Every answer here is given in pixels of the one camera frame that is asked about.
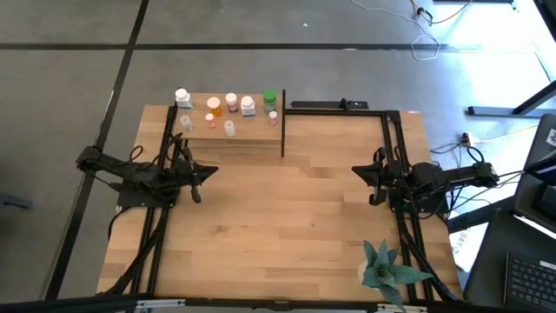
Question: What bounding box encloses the white paper sheet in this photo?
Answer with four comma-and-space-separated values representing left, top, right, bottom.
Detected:
450, 225, 473, 274

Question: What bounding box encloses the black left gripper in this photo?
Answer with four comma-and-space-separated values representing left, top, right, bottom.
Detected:
181, 146, 220, 204

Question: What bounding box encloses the black metal stand leg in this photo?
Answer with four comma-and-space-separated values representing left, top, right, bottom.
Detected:
467, 80, 556, 118

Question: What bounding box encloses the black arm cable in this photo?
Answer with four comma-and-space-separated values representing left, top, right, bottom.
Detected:
466, 145, 486, 164
128, 144, 145, 165

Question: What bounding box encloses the white medicine bottle blue label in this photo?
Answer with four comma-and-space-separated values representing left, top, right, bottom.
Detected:
240, 95, 257, 117
175, 87, 194, 110

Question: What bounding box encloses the black front crossbar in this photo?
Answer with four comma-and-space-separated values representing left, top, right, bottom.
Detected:
0, 293, 479, 313

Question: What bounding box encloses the wooden shelf black metal frame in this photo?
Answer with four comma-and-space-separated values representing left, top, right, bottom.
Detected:
167, 89, 288, 158

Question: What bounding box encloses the green plant in white pot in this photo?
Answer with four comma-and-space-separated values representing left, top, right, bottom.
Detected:
356, 238, 435, 313

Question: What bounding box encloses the black rear bracket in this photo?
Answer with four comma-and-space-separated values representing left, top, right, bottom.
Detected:
289, 97, 370, 110

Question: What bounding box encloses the black monitor with sticker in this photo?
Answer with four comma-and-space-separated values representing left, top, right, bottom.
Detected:
513, 113, 556, 234

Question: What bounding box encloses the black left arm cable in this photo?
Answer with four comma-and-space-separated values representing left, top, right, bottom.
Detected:
128, 144, 145, 165

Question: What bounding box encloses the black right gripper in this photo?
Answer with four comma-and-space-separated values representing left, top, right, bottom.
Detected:
350, 146, 391, 207

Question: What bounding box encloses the orange pill bottle white cap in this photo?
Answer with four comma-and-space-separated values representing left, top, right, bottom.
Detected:
206, 96, 223, 117

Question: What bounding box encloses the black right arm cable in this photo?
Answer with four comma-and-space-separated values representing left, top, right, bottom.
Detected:
466, 145, 486, 164

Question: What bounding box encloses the black laptop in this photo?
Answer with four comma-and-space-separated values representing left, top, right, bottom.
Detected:
462, 208, 556, 313

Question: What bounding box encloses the grey table foot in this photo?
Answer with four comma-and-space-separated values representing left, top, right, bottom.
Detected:
0, 190, 34, 210

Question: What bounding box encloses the black aluminium table frame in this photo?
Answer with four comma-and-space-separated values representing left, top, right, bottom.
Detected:
97, 103, 461, 303

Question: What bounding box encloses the white floor cable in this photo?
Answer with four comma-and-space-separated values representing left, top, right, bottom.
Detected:
350, 0, 442, 62

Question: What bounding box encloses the green cap medicine bottle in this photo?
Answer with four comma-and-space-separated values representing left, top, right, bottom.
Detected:
262, 88, 279, 115

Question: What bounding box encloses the pink bottle white cap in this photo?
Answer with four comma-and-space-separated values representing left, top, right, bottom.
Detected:
224, 91, 240, 114

